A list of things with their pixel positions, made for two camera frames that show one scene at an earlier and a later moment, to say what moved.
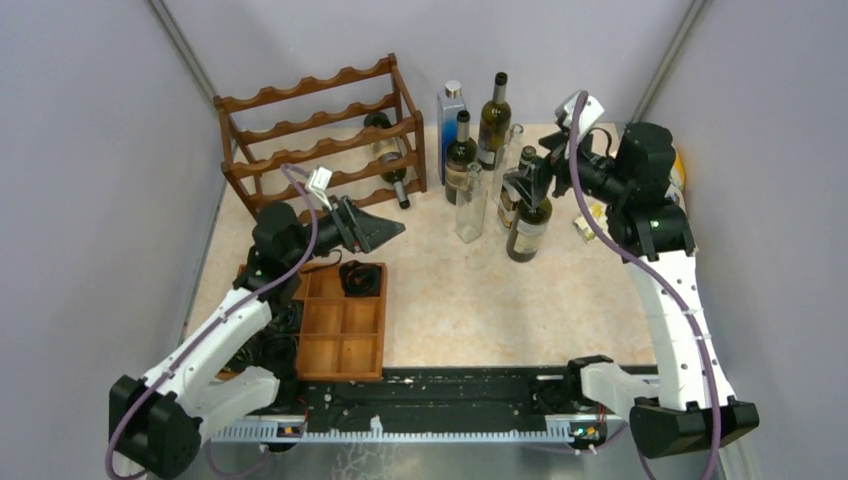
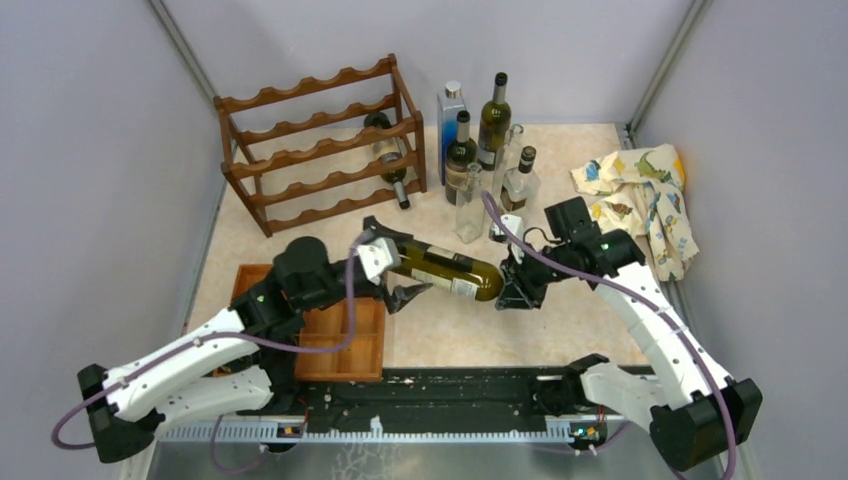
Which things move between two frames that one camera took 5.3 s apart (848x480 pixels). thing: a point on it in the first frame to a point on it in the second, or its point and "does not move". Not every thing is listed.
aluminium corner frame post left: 173,35 does not move
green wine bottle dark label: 381,147 does not move
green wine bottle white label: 527,226 to 448,271
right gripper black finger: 531,182 to 520,295
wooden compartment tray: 340,338 does not move
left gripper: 360,231 to 401,295
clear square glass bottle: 471,202 does not move
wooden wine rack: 348,134 does not move
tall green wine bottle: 495,124 does not move
